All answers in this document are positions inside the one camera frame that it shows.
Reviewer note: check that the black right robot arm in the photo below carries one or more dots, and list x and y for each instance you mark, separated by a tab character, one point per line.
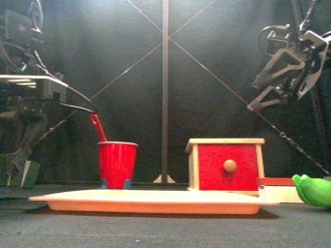
302	16

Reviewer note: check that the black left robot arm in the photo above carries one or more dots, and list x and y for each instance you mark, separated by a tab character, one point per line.
19	29

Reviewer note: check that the peach rectangular plate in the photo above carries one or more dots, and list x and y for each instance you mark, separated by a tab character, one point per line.
151	201

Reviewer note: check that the red plastic cup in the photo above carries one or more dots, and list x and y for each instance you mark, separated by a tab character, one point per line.
116	164

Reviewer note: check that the wooden box with red drawer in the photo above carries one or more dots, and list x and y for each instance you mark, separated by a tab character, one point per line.
226	166

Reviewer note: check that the red and white toy block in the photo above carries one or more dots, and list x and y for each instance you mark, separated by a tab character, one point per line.
280	190

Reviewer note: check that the green toy vegetable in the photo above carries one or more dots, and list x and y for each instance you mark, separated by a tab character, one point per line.
314	190

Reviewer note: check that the vertical metal frame pole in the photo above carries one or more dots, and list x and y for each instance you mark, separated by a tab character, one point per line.
164	97

